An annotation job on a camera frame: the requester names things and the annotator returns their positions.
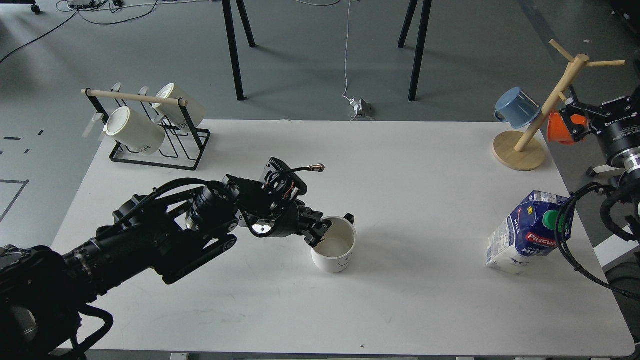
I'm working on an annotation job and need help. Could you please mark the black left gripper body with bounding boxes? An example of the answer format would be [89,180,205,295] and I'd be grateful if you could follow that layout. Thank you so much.
[187,157,325,238]

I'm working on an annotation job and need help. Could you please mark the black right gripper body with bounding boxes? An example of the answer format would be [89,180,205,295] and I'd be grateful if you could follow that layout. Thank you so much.
[595,97,640,167]

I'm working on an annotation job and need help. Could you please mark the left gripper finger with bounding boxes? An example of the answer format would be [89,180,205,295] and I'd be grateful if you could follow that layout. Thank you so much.
[301,225,332,248]
[296,206,333,227]

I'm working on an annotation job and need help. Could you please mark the white smiley face mug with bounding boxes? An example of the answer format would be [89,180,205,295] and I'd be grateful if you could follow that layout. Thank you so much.
[311,213,357,274]

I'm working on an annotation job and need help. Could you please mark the blue white milk carton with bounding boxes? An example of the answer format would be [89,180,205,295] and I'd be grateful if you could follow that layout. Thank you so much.
[486,190,569,275]

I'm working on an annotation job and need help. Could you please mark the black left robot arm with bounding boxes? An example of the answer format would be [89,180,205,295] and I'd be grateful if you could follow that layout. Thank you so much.
[0,157,333,360]

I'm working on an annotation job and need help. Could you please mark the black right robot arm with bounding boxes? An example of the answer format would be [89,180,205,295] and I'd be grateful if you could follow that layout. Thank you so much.
[558,86,640,242]

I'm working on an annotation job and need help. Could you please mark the orange mug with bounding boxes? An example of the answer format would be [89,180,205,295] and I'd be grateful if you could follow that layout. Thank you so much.
[546,111,588,146]

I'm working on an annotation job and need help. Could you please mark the blue mug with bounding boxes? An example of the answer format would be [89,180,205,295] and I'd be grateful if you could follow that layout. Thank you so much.
[494,87,542,129]

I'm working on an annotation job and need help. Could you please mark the wooden mug tree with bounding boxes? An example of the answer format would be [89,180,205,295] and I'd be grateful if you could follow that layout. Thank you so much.
[493,39,626,172]

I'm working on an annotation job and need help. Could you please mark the rear white mug on rack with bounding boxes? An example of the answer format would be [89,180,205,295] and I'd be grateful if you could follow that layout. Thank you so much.
[152,82,207,129]

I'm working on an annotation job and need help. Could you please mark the white mug on rack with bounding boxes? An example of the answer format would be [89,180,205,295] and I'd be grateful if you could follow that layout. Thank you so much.
[103,106,166,156]
[152,82,207,129]

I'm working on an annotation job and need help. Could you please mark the black right table legs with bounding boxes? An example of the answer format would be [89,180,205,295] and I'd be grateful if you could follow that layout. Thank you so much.
[397,0,433,102]

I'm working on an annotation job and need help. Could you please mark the black table legs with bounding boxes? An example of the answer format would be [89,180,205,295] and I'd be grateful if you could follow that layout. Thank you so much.
[397,0,433,102]
[222,0,257,101]

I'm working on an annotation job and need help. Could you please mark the front white mug on rack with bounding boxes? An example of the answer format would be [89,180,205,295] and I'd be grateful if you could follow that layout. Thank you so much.
[103,106,166,156]

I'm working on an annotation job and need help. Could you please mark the black left table legs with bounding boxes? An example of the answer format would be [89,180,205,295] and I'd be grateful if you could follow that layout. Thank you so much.
[222,0,257,101]

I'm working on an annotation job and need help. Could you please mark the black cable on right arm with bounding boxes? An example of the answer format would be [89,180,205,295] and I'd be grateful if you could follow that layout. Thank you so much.
[555,182,640,302]

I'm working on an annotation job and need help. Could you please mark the white floor cable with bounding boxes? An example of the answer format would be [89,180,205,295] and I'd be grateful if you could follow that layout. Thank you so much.
[295,0,362,121]

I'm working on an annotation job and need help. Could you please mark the black wire mug rack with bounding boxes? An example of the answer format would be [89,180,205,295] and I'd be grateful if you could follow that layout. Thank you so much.
[81,83,211,171]

